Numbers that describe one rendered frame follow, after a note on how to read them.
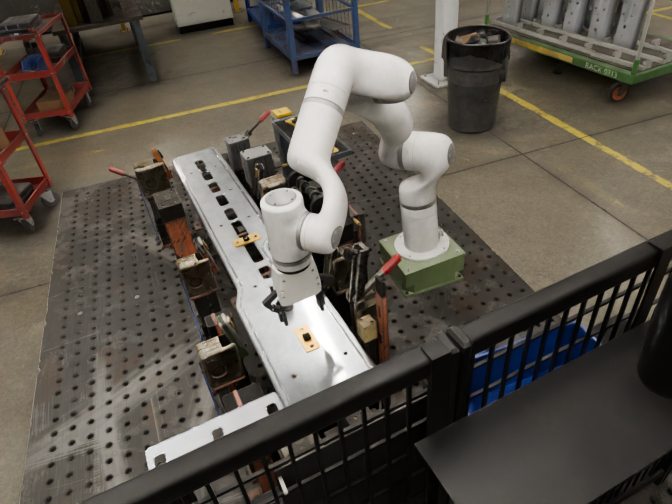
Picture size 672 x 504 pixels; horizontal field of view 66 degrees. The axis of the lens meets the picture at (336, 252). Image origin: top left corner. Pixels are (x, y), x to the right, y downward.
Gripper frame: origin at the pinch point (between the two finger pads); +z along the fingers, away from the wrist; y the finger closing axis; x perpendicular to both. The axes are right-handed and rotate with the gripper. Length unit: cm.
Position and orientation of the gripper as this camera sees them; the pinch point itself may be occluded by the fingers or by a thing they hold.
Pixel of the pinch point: (302, 311)
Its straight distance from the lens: 120.0
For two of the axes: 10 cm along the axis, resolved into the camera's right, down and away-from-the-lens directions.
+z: 0.9, 7.7, 6.3
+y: -8.9, 3.4, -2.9
